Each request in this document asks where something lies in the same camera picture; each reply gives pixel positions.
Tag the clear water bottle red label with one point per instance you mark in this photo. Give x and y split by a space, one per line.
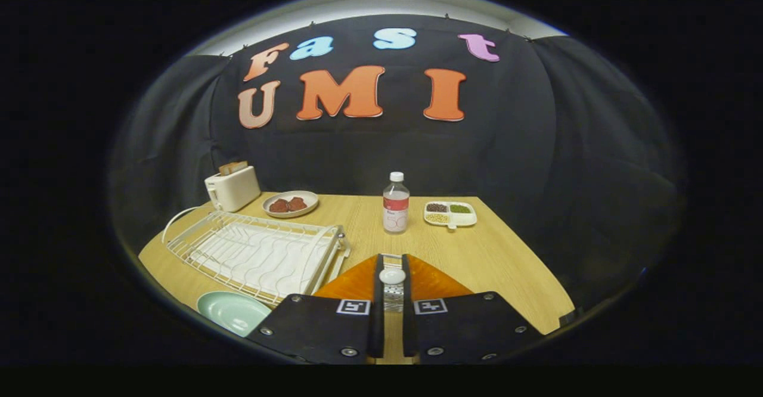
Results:
396 206

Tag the black table clamp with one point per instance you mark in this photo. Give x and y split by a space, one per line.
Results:
567 317

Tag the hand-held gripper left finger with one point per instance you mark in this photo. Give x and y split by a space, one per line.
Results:
377 313

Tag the white drain tray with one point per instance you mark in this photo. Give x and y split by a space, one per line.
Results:
256 260

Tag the white toaster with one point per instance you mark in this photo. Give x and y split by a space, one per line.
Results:
235 191

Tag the white divided dish with beans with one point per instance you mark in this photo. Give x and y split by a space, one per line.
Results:
450 215

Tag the beige round plate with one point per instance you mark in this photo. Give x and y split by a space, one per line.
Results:
310 199

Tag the red meat piece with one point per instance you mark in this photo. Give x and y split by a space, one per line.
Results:
279 206
297 204

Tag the brown toast slice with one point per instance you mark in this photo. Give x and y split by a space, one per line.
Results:
226 169
241 167

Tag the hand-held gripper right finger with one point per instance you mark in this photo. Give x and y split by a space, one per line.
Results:
408 319

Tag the light green plate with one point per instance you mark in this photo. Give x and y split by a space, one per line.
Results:
232 312

